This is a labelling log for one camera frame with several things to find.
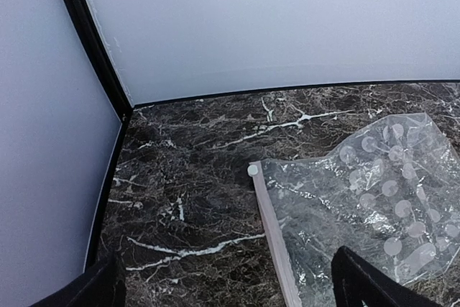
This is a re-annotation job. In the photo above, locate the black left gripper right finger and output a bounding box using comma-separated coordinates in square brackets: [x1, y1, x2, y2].
[331, 246, 438, 307]

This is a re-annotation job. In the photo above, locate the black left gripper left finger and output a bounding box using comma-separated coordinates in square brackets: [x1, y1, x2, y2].
[32, 252, 127, 307]

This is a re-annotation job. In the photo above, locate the clear zip top bag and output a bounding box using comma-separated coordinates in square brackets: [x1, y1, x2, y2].
[247, 113, 459, 306]

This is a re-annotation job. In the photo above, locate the black corner frame post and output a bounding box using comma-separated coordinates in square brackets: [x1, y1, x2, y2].
[63, 0, 132, 123]

